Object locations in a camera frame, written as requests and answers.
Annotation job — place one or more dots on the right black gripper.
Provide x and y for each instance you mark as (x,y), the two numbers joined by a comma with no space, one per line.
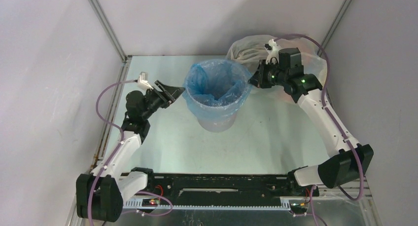
(262,77)

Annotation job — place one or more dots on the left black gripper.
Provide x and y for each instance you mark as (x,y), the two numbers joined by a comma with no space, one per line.
(164,96)

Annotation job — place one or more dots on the blue plastic trash bag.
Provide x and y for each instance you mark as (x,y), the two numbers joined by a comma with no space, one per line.
(216,82)

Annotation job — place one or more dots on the grey plastic trash bin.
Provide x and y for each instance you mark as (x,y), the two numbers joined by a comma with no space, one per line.
(218,119)

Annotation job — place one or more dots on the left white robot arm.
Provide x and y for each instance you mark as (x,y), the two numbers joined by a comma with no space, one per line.
(101,194)

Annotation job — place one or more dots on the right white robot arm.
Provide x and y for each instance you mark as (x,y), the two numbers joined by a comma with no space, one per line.
(348,159)

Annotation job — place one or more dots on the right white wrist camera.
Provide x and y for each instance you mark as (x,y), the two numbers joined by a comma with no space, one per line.
(273,52)

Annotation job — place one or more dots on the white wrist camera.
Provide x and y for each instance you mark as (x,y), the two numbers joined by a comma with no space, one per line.
(273,52)
(142,82)

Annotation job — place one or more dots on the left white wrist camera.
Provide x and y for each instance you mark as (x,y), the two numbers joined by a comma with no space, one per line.
(142,82)

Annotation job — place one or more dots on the left aluminium frame post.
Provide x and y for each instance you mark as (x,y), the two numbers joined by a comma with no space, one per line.
(108,29)

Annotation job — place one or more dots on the aluminium frame post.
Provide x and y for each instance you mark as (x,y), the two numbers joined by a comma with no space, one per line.
(108,29)
(336,22)

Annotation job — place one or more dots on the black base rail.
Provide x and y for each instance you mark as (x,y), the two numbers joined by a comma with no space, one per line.
(221,189)

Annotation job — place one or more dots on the grey toothed cable duct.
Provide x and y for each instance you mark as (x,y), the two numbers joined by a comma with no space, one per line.
(140,204)

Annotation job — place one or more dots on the right aluminium frame post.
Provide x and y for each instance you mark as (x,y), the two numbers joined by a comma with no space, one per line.
(336,22)

